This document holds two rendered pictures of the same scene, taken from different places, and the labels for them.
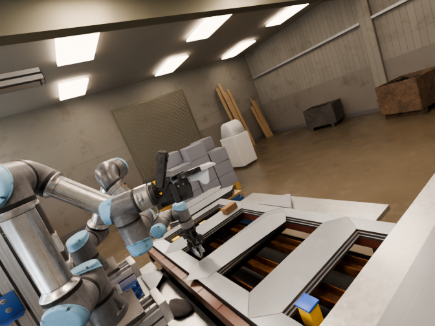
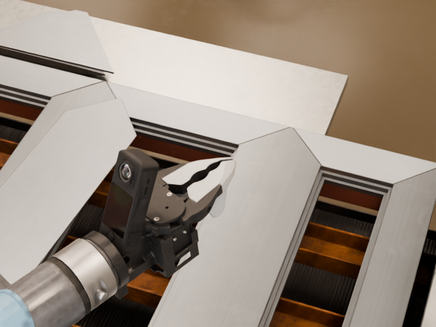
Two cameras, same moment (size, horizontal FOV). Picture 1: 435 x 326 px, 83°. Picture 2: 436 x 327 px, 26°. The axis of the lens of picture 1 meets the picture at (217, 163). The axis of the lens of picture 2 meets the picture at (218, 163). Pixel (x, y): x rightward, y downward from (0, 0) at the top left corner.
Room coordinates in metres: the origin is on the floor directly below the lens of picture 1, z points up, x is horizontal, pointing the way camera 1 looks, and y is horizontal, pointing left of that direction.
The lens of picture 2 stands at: (0.14, 0.53, 2.29)
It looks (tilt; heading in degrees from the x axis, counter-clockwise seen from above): 47 degrees down; 321
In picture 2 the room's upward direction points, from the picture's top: straight up
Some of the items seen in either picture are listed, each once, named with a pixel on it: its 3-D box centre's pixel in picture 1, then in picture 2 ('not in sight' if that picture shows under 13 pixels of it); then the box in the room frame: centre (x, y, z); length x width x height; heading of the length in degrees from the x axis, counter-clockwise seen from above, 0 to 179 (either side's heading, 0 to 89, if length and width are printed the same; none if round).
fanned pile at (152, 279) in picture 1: (153, 277); not in sight; (1.59, 0.72, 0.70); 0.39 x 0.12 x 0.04; 31
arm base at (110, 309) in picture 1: (103, 306); not in sight; (0.83, 0.59, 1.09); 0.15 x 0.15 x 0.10
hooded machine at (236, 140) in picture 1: (236, 143); not in sight; (6.83, -0.69, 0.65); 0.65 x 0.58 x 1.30; 30
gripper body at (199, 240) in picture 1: (193, 235); not in sight; (1.33, 0.29, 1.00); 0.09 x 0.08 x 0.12; 31
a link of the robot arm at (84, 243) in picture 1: (81, 246); not in sight; (1.27, 0.84, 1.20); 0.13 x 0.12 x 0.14; 174
